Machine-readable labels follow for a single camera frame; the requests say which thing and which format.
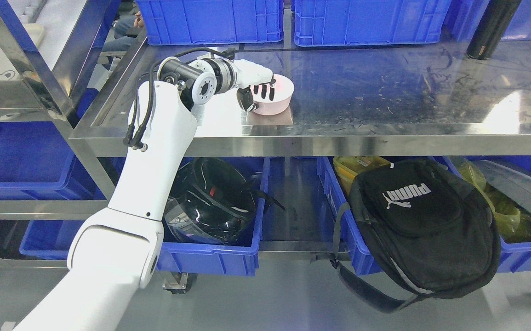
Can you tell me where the black motorcycle helmet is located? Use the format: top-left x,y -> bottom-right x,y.
162,157 -> 285,245

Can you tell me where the blue crate top left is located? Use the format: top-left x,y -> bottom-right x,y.
136,0 -> 284,46

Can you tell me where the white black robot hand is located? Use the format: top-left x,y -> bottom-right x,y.
230,59 -> 274,112

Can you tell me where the pink plastic bowl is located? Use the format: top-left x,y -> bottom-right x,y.
249,74 -> 295,115

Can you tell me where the blue crate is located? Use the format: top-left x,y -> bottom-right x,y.
136,0 -> 284,46
292,0 -> 451,47

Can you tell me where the black thermos bottle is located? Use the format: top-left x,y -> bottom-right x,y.
466,0 -> 522,60

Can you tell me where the steel shelf rack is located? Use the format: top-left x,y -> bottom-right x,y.
0,0 -> 531,304

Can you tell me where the blue bin left shelf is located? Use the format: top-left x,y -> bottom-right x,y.
0,122 -> 97,200

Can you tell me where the yellow food container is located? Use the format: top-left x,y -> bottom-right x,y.
332,156 -> 390,197

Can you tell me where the blue bin under backpack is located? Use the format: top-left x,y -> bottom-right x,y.
316,155 -> 531,276

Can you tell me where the black Puma backpack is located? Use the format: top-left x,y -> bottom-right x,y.
330,158 -> 501,314

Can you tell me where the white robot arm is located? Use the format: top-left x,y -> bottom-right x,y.
15,55 -> 218,331

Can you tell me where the blue bin holding helmet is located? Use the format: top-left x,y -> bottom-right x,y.
158,157 -> 271,277

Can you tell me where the blue crate top right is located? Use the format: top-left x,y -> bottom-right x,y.
292,0 -> 451,47

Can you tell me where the yellow plastic bag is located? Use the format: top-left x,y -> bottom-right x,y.
449,156 -> 521,243

